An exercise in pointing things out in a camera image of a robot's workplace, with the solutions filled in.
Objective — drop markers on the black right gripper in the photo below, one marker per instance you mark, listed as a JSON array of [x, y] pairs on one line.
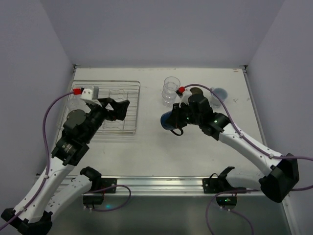
[[178, 116]]

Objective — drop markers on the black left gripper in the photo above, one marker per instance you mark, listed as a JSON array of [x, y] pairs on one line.
[[105, 110]]

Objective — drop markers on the white brown banded cup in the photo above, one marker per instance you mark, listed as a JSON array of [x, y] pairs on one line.
[[196, 91]]

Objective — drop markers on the dark blue mug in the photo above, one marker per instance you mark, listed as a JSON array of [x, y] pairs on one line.
[[169, 122]]

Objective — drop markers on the clear faceted glass tumbler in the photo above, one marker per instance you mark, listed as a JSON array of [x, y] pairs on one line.
[[168, 99]]

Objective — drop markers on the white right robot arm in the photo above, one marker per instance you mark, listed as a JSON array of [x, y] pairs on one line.
[[280, 173]]

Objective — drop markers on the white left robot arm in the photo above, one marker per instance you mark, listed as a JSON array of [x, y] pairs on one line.
[[34, 215]]

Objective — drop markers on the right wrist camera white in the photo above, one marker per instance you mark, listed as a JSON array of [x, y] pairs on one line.
[[184, 95]]

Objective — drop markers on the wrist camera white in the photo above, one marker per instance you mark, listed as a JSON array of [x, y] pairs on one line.
[[90, 93], [184, 95]]

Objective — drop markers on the metal wire dish rack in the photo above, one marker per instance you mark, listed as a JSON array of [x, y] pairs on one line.
[[119, 90]]

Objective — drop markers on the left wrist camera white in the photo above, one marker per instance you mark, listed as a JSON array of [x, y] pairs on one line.
[[90, 93]]

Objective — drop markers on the aluminium front rail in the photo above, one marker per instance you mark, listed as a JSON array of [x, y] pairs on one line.
[[169, 185]]

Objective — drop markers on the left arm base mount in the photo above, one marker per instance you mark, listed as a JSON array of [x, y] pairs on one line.
[[98, 198]]

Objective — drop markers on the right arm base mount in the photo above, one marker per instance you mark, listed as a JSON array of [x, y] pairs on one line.
[[217, 183]]

